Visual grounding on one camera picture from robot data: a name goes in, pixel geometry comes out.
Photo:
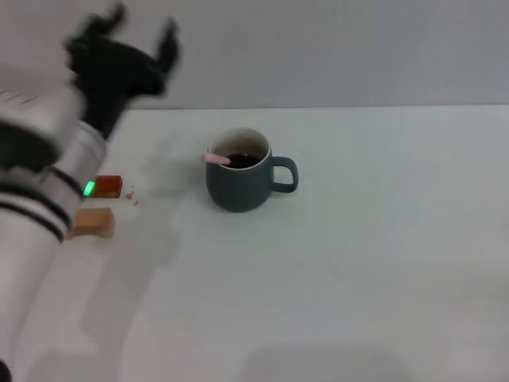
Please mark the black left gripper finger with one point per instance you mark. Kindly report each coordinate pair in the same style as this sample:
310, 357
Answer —
169, 44
99, 22

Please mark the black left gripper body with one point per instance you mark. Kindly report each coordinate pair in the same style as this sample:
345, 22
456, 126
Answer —
115, 75

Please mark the dark grey ceramic mug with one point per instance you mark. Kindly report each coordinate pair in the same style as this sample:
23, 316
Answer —
238, 187

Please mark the reddish brown wooden block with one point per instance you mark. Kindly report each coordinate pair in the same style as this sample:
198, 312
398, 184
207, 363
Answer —
109, 186

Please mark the small brown crumbs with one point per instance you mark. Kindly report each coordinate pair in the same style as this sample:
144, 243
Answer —
135, 201

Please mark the light wooden block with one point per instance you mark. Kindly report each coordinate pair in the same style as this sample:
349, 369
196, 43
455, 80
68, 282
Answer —
95, 221

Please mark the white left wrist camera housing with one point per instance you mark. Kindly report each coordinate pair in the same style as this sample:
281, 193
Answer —
32, 115

